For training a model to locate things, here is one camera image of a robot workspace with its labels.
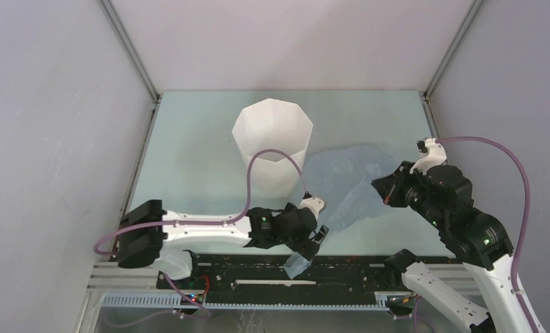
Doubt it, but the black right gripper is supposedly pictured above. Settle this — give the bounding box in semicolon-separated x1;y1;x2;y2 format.
371;159;445;228

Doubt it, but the light blue plastic trash bag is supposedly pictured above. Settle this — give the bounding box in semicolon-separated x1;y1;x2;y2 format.
303;146;399;257

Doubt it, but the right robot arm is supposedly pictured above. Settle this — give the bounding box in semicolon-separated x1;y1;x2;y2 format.
371;161;545;332

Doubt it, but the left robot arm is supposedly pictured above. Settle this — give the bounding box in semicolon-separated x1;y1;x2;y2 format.
117;196;329;289

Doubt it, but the white faceted trash bin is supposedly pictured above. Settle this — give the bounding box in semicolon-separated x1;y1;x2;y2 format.
232;99;313;198

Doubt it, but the small electronics board with leds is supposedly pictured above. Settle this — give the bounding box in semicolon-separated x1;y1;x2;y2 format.
180;292;205;304

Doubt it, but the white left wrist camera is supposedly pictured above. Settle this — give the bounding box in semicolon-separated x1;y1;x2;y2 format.
298;195;326;219

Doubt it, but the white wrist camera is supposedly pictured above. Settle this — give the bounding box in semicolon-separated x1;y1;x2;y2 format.
298;195;326;219
409;137;447;174

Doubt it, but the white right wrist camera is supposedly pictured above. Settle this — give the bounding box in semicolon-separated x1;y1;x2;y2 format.
409;137;447;174

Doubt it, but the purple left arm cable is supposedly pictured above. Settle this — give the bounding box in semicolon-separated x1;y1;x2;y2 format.
93;148;310;257

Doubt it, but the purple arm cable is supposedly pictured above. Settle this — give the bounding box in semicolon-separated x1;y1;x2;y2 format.
93;148;310;257
435;135;538;333

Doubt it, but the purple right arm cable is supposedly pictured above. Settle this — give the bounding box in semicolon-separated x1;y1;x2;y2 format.
435;135;538;333

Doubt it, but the right aluminium frame post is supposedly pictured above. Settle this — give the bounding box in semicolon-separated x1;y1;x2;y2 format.
422;0;488;101

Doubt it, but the aluminium frame post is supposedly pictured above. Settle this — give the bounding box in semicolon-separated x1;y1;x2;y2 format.
97;0;161;103
422;0;488;101

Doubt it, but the left aluminium frame post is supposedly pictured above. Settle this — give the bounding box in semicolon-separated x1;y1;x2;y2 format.
97;0;161;103

